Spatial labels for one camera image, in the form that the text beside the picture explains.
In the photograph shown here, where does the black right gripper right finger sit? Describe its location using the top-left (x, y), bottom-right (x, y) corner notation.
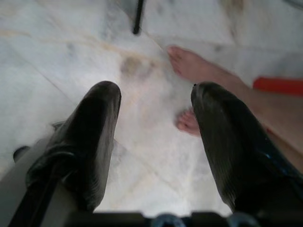
top-left (190, 81), bottom-right (303, 213)

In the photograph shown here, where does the red-orange fabric item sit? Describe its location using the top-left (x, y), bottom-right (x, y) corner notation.
top-left (252, 76), bottom-right (303, 97)

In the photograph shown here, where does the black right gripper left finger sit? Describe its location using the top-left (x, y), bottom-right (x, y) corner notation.
top-left (25, 80), bottom-right (122, 213)

